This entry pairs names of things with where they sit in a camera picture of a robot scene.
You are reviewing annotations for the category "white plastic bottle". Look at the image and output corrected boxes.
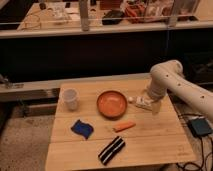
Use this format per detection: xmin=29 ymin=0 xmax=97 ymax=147
xmin=128 ymin=96 xmax=152 ymax=110

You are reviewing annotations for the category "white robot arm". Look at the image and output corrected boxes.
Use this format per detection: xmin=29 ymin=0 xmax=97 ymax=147
xmin=147 ymin=60 xmax=213 ymax=123

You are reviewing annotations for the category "orange carrot piece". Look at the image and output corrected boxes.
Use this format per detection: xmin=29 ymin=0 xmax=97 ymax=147
xmin=113 ymin=121 xmax=136 ymax=132

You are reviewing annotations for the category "orange bowl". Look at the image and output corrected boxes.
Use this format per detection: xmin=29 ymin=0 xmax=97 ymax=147
xmin=96 ymin=90 xmax=127 ymax=119

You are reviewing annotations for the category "black power box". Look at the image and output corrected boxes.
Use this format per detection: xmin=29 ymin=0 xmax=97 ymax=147
xmin=187 ymin=118 xmax=213 ymax=137

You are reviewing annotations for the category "black white striped cloth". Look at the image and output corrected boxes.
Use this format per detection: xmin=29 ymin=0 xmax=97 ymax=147
xmin=98 ymin=136 xmax=126 ymax=165

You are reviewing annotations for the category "blue cloth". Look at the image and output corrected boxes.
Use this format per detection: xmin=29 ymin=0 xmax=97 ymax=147
xmin=71 ymin=120 xmax=94 ymax=139

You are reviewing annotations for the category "translucent plastic cup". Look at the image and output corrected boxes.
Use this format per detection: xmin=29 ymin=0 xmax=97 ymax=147
xmin=62 ymin=89 xmax=78 ymax=111

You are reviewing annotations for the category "orange red bag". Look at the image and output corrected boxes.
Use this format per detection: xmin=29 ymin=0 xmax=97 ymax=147
xmin=125 ymin=4 xmax=145 ymax=23

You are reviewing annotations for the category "black bag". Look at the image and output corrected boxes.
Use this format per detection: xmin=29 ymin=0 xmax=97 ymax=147
xmin=102 ymin=10 xmax=124 ymax=25

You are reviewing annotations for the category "black cable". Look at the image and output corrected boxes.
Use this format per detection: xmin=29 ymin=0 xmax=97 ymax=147
xmin=175 ymin=109 xmax=213 ymax=171

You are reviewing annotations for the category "grey metal post right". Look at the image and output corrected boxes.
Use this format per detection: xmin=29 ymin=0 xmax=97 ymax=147
xmin=167 ymin=0 xmax=182 ymax=27

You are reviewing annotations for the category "grey metal post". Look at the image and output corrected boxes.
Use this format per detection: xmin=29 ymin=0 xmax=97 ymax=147
xmin=167 ymin=0 xmax=182 ymax=27
xmin=79 ymin=0 xmax=90 ymax=31

